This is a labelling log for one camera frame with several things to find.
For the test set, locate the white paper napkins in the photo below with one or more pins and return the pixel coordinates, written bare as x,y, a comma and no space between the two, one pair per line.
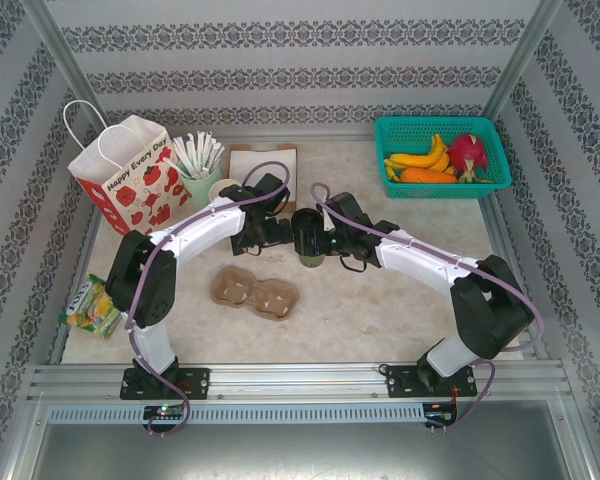
240,159

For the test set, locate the brown cardboard napkin box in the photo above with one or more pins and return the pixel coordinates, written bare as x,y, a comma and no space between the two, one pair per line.
240,148

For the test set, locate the brown pulp cup carrier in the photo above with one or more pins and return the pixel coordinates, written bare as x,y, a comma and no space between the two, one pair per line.
255,295

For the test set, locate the white red paper gift bag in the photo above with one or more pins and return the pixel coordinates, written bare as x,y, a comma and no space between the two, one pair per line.
140,200

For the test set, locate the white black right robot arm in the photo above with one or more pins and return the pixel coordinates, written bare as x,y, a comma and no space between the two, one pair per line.
420,260

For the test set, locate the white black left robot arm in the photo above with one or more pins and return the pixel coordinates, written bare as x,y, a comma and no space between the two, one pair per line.
205,225

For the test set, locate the pale green straw holder cup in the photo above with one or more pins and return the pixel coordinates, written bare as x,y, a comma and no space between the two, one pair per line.
197,187

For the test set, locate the orange toy fruit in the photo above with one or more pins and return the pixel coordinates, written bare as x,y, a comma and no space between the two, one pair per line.
425,176

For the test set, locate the yellow banana bunch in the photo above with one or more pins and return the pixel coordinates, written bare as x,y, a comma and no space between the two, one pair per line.
420,161

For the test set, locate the teal plastic basket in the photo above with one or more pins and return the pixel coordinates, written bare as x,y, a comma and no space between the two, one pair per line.
415,132

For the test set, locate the pink dragon fruit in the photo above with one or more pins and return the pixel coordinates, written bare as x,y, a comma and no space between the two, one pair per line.
467,152

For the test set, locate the green yellow snack packet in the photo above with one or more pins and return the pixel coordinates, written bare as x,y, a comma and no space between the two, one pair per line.
92,307

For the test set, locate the right small circuit board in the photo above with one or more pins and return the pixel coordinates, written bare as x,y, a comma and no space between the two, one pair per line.
440,414

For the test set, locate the small circuit board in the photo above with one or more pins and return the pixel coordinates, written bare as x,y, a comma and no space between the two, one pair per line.
440,414
165,411

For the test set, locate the left small circuit board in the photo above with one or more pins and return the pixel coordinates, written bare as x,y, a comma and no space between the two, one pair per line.
165,411

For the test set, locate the aluminium mounting rail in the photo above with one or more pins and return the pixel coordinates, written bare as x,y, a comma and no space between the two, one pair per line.
300,380

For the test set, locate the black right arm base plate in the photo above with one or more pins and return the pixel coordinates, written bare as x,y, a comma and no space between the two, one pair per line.
400,382

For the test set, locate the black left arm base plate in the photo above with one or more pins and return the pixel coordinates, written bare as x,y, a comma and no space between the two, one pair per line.
195,382

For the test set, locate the aluminium frame post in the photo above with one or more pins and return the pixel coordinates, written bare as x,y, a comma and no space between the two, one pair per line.
70,65
525,50

